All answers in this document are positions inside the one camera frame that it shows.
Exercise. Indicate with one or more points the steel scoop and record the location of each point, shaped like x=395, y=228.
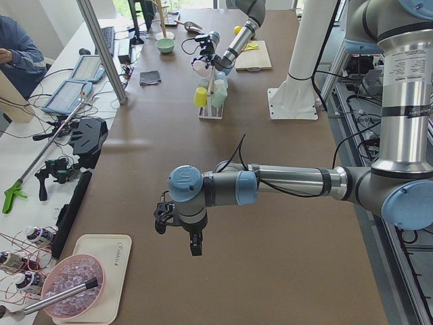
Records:
x=191, y=27

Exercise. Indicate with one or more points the grey cup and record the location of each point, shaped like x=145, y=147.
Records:
x=204, y=82

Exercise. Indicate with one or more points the green bowl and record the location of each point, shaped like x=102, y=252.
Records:
x=165, y=45

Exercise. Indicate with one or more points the cream plastic tray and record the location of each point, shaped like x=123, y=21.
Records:
x=112, y=251

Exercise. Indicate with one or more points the grey folded cloth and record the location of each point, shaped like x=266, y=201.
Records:
x=149, y=78

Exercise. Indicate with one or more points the bamboo cutting board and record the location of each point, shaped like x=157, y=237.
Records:
x=254, y=60

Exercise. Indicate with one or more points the green handled reach grabber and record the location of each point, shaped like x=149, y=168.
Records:
x=16, y=188

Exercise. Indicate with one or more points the black keyboard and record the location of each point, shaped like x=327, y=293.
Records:
x=108, y=34

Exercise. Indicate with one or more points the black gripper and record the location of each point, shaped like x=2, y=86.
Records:
x=214, y=60
x=193, y=230

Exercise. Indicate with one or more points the pink cup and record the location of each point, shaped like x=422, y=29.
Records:
x=201, y=68

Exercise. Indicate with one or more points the light blue cup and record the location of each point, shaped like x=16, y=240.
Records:
x=220, y=75

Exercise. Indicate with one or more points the yellow lemon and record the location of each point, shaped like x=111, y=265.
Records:
x=237, y=30

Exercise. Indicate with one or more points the aluminium frame post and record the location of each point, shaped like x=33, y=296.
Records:
x=93, y=26

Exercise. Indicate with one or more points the green cup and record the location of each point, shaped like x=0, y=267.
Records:
x=218, y=98

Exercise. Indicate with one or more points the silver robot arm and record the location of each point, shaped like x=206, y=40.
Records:
x=397, y=187
x=255, y=11

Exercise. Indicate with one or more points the teach pendant tablet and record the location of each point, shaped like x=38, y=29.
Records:
x=67, y=96
x=88, y=68

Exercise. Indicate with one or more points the black controller housing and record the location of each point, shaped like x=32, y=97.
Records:
x=87, y=140

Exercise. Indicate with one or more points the white cup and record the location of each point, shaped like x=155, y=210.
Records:
x=220, y=84

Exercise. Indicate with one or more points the white wire cup rack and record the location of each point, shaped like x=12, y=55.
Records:
x=209, y=111

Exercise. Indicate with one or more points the yellow cup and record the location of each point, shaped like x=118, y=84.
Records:
x=200, y=97

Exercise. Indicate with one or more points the seated man blue hoodie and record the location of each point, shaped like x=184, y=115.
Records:
x=21, y=61

